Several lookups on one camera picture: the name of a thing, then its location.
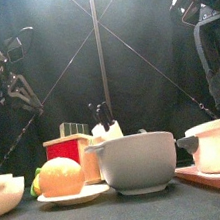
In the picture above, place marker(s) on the red wooden box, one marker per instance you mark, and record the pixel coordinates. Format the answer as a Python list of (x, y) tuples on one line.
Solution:
[(63, 151)]

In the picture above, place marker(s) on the orange round fruit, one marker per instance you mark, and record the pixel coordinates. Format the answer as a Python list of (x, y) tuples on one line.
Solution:
[(61, 177)]

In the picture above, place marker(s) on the green yellow toy vegetable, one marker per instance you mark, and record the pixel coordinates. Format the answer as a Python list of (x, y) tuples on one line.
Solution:
[(35, 187)]

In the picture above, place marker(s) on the white knife block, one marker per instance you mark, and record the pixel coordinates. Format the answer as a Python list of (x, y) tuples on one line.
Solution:
[(110, 131)]

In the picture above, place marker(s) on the white bowl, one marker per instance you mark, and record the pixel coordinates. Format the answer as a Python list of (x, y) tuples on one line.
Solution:
[(7, 193)]

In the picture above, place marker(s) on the white plate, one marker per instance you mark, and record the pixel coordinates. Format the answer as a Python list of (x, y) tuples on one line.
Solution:
[(74, 196)]

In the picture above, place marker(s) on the orange wooden tray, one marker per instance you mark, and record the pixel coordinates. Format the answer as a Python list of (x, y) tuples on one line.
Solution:
[(208, 180)]

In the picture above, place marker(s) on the grey toy pot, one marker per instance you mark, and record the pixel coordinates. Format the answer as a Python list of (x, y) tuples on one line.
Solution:
[(139, 161)]

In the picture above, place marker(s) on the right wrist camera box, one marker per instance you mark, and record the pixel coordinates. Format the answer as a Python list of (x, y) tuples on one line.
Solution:
[(191, 13)]

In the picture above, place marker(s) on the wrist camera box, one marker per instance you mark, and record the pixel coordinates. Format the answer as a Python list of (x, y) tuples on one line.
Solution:
[(14, 49), (191, 13)]

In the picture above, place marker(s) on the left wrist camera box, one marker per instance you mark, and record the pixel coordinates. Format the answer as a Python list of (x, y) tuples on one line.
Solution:
[(14, 49)]

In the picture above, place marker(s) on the vertical metal frame pole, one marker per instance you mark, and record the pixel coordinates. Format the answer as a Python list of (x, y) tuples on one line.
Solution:
[(100, 49)]

